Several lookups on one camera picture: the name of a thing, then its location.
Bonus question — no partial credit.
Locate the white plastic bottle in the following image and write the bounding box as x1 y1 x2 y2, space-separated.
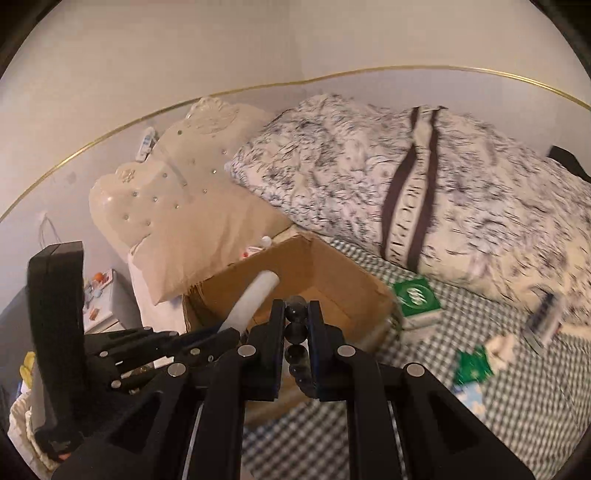
217 270 280 334

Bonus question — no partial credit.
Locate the green white medicine box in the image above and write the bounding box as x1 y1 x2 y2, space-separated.
391 278 443 330

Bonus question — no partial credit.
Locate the brown cardboard box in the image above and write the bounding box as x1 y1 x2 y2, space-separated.
181 231 399 428

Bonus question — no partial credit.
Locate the green checked cloth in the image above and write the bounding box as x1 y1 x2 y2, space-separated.
239 237 591 480

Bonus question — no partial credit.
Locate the beige pillow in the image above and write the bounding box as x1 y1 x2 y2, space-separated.
133 187 291 305

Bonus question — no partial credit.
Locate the beige tufted headboard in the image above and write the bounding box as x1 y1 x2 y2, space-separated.
89 97 273 258

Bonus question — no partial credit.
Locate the floral folded duvet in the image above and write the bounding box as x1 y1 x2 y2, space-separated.
226 94 590 326

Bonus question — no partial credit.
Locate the black garment behind duvet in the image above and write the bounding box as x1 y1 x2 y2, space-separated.
548 146 591 183

